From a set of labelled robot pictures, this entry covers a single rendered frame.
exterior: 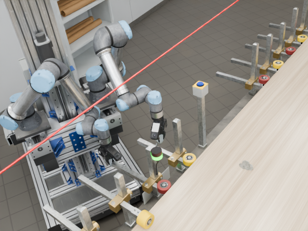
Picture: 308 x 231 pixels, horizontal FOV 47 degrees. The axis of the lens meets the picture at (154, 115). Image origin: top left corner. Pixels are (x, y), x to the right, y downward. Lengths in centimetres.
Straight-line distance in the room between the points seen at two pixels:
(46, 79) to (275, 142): 138
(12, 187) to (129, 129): 129
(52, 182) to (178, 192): 151
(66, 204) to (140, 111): 151
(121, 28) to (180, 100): 219
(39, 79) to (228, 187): 115
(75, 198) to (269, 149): 160
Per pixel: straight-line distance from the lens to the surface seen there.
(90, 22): 500
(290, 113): 252
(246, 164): 211
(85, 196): 302
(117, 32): 207
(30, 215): 336
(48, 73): 196
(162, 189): 201
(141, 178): 215
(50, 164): 253
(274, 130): 237
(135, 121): 392
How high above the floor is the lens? 244
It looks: 38 degrees down
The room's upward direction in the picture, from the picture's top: 8 degrees counter-clockwise
